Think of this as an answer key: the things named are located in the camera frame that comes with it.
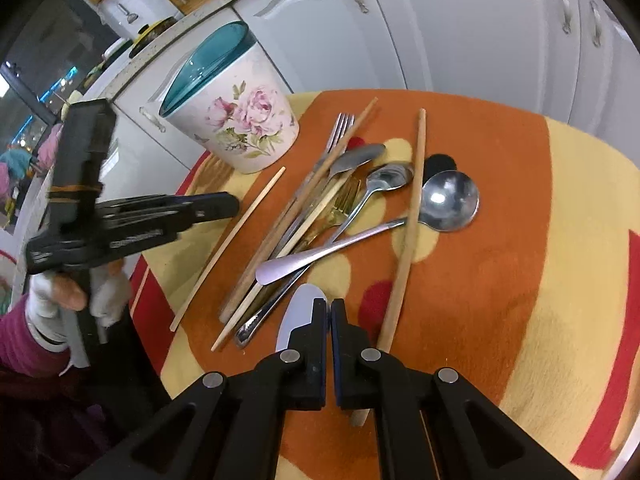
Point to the white spoon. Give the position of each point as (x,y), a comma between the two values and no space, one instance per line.
(300,310)

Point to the dark window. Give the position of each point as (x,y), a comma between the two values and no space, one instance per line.
(45,45)

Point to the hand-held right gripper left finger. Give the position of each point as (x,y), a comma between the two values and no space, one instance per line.
(320,360)

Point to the person's left forearm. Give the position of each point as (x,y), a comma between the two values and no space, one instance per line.
(20,347)

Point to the large round silver spoon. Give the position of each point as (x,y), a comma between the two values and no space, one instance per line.
(450,200)

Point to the floral utensil holder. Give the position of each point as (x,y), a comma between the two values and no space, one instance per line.
(250,125)

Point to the brown wooden chopstick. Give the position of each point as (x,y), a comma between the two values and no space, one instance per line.
(412,220)
(358,125)

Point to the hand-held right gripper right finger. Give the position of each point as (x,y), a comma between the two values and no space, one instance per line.
(342,360)

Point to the teal cloth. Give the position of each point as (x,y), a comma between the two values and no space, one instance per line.
(12,167)

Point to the gold fork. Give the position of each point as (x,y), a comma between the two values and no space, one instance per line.
(345,205)

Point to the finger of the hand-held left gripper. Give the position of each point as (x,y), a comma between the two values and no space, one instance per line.
(210,206)
(140,206)

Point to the orange yellow printed blanket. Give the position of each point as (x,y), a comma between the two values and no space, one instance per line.
(500,285)

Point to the light bamboo chopstick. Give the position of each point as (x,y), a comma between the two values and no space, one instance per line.
(227,248)
(235,322)

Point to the pink cloth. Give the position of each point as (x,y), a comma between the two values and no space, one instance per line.
(50,145)

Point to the person's dark clothing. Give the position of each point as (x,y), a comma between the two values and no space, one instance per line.
(50,425)

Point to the yellow lid black casserole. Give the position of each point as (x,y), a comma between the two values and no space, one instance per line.
(152,35)

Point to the person's left hand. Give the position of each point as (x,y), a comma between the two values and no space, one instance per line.
(47,305)

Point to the silver fork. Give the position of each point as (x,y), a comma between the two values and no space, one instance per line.
(340,130)

